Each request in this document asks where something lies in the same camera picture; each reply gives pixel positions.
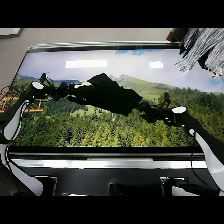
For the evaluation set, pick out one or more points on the dark brown garment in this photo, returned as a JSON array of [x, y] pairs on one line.
[[176, 33]]

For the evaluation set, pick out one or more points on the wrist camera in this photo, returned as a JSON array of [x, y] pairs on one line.
[[43, 78], [165, 99]]

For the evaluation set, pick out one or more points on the grey striped garment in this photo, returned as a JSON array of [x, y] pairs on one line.
[[206, 40]]

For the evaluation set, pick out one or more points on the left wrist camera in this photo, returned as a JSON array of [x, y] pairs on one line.
[[43, 78]]

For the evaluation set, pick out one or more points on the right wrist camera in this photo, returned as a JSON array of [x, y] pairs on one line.
[[165, 99]]

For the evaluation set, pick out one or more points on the silver frame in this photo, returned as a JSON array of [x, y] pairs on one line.
[[100, 163]]

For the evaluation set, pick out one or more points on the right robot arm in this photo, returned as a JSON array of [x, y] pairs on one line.
[[213, 156]]

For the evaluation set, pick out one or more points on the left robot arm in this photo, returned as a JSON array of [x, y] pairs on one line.
[[13, 124]]

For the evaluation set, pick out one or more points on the black long-sleeved shirt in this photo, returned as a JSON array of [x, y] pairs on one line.
[[110, 96]]

